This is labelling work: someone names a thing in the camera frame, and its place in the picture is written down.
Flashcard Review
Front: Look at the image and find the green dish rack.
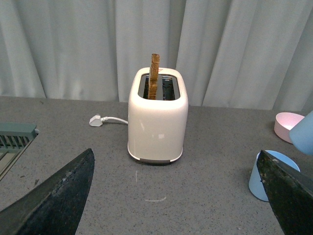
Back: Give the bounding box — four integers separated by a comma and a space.
0, 122, 39, 180

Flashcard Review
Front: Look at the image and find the blue cup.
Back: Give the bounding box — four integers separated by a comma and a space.
289, 111, 313, 156
248, 150, 300, 202

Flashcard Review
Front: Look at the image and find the pink bowl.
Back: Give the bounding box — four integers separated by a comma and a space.
274, 112, 304, 143

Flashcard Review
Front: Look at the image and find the white toaster power cable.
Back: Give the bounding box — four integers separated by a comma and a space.
103, 116, 129, 124

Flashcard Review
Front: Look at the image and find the grey-white curtain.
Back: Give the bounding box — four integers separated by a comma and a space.
0, 0, 313, 112

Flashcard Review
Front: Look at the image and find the cream white toaster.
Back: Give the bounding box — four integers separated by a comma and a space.
128, 67, 188, 164

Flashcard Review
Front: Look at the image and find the white power plug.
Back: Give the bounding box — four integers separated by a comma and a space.
89, 114, 104, 127

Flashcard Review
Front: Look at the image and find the toast bread slice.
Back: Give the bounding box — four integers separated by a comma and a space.
148, 53, 160, 100

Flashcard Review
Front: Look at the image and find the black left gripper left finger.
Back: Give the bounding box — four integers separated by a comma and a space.
0, 149, 95, 235

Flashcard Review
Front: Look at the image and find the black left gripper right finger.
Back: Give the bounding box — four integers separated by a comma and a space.
257, 150, 313, 235

